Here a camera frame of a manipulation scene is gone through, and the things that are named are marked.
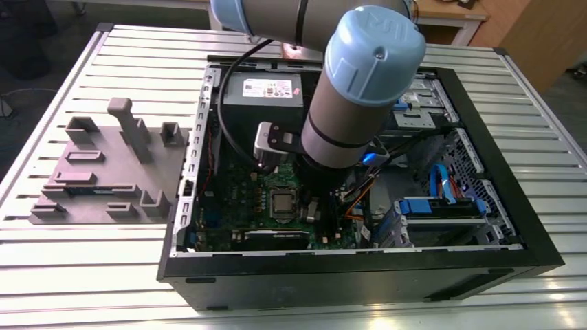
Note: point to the hard disk in blue carrier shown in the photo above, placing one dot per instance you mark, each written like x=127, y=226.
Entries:
x=451, y=209

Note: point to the black office chair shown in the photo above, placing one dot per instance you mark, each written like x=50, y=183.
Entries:
x=23, y=62

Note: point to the wooden cabinet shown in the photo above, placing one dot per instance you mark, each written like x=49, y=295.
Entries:
x=541, y=34

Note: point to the silver CPU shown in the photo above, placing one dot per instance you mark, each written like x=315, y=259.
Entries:
x=283, y=203

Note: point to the green motherboard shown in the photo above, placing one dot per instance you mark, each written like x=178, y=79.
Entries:
x=243, y=206

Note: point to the blue plastic drive bracket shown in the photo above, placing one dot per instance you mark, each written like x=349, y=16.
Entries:
x=401, y=104

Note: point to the silver disk bay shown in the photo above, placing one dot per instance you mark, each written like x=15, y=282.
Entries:
x=445, y=221

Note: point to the metal drive cage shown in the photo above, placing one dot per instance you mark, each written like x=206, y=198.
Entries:
x=413, y=121

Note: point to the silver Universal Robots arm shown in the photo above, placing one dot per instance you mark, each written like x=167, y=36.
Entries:
x=339, y=130

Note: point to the grey parts rack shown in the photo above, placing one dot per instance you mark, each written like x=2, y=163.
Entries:
x=115, y=154

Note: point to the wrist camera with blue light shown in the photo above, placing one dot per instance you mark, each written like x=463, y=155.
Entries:
x=374, y=159

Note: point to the black graphics card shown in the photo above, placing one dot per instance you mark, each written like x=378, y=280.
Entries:
x=275, y=240

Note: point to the black PC case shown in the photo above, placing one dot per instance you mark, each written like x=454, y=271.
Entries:
x=321, y=285

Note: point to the grey power supply unit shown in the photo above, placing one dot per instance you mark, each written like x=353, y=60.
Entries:
x=247, y=113

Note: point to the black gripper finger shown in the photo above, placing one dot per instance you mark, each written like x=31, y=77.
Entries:
x=311, y=211

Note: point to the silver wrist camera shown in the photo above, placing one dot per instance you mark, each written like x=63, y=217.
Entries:
x=263, y=137

